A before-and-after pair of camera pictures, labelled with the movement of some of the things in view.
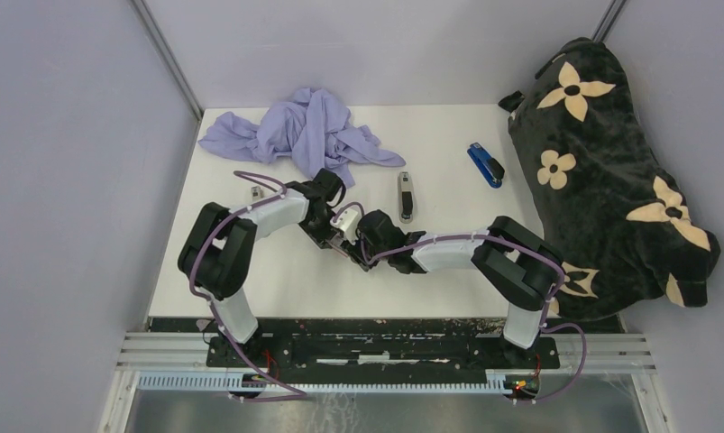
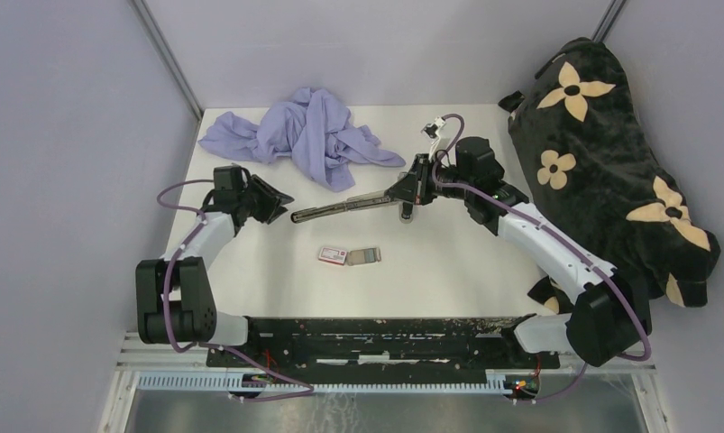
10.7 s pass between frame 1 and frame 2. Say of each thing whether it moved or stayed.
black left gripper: moved
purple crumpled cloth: stayed
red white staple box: moved
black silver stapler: moved
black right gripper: moved
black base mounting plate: stayed
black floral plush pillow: stayed
